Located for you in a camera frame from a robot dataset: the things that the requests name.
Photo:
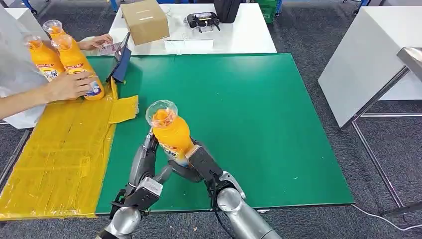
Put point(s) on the yellow plastic sheet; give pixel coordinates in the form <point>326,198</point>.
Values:
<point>62,155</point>

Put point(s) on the pale printed card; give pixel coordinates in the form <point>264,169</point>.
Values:
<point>110,48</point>

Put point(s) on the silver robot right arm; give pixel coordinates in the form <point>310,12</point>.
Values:
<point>240,214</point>

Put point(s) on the blue wheeled cart leg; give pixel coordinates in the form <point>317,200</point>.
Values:
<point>362,5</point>

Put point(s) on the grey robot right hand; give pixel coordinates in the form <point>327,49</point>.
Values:
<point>184,173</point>

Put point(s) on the person's left hand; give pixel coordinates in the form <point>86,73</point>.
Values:
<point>97,42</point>

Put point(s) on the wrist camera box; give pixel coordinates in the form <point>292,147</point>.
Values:
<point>146,193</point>
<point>206,165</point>

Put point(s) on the green table mat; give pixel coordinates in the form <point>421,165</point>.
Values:
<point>237,115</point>

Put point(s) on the black handheld controller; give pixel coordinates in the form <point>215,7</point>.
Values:
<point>202,20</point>

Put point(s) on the person's hand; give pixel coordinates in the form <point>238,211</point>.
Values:
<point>69,86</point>
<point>97,42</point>

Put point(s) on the brown cardboard box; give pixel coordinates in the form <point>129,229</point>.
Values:
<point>145,21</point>

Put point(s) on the grey metal table frame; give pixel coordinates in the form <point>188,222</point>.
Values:
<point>376,155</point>

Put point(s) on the orange drink bottle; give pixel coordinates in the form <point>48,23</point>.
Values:
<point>171,132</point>
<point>77,64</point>
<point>44,59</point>
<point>54,29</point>

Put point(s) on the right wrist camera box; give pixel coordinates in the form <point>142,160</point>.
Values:
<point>206,165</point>

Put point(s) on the large white tilted table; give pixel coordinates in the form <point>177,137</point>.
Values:
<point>366,66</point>

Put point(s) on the person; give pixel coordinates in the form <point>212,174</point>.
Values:
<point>16,66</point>

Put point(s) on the green plastic crate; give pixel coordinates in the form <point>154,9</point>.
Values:
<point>267,9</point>

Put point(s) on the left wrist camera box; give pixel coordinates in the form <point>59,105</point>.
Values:
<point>146,193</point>

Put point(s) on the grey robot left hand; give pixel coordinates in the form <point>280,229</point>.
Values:
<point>143,165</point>

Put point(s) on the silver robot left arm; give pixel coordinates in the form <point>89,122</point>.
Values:
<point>122,222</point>

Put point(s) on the blue metal frame leg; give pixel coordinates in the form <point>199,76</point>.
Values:
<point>114,5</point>
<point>279,6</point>

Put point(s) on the steel bench corner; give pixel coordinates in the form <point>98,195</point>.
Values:
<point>412,59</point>

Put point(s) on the tablet in blue case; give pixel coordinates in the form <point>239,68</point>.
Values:
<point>121,62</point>

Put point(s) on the black bag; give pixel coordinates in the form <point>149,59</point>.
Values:
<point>226,10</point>

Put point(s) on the person's right hand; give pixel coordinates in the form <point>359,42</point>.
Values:
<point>69,86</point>

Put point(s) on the grey metal table rail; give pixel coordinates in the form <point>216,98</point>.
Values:
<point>13,158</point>

